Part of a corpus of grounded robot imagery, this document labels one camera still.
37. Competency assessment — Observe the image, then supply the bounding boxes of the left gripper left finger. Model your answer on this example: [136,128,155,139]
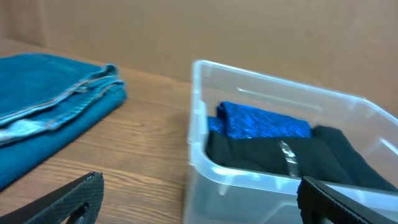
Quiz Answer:
[1,172,104,224]

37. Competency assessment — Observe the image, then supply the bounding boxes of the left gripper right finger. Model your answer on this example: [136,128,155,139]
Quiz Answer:
[297,176,397,224]

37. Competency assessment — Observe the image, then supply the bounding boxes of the large black garment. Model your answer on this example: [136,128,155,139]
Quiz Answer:
[205,126,397,192]

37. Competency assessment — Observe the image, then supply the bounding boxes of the blue sequin fabric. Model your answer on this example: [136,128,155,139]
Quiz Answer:
[208,101,312,139]

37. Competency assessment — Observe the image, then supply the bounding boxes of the clear plastic storage bin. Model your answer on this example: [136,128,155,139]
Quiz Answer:
[183,60,397,223]

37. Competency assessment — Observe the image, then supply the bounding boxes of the folded blue denim jeans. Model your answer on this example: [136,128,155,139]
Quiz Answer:
[1,53,127,189]

